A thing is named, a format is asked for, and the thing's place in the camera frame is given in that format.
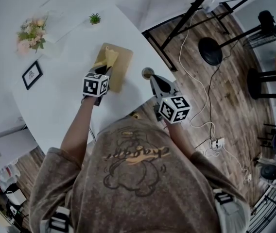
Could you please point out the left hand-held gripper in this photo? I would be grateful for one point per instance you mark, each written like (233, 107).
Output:
(95, 85)

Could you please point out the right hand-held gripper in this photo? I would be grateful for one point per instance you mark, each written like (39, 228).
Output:
(174, 109)

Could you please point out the yellow cloth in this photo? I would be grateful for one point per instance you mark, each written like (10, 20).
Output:
(110, 56)

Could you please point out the tan notebook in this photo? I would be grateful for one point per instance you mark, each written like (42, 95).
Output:
(123, 64)

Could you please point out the person's left forearm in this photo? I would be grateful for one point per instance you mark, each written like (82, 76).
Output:
(77, 130)

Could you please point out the person's right forearm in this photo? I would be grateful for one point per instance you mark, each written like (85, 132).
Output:
(179, 139)

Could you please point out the person's left shoe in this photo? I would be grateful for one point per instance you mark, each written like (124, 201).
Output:
(136, 116)

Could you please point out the small green potted plant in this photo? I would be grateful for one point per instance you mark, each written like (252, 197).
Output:
(94, 19)

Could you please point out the white vase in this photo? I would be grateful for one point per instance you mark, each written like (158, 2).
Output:
(53, 48)

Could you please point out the black standing fan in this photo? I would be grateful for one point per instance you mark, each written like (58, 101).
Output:
(211, 51)

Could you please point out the pink artificial flower bouquet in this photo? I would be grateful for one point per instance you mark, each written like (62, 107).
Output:
(31, 35)

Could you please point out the white power strip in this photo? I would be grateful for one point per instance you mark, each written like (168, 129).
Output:
(217, 143)

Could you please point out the small white device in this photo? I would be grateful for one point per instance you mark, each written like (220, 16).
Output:
(209, 4)

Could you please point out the person's brown printed t-shirt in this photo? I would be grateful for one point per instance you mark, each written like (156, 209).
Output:
(140, 198)

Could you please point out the large white box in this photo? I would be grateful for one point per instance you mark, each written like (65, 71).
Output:
(6, 149)

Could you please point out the white plug adapter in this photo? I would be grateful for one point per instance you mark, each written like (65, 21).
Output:
(248, 177)

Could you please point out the pile of red white packages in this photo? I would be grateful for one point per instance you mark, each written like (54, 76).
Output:
(4, 176)

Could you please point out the black metal rack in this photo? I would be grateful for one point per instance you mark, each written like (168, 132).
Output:
(271, 203)

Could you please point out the black metal stand frame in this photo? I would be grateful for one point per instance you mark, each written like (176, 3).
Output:
(189, 13)

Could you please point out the black picture frame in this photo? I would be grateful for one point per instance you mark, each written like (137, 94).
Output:
(24, 78)

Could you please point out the white wall outlet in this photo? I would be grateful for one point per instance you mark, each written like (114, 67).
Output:
(20, 119)

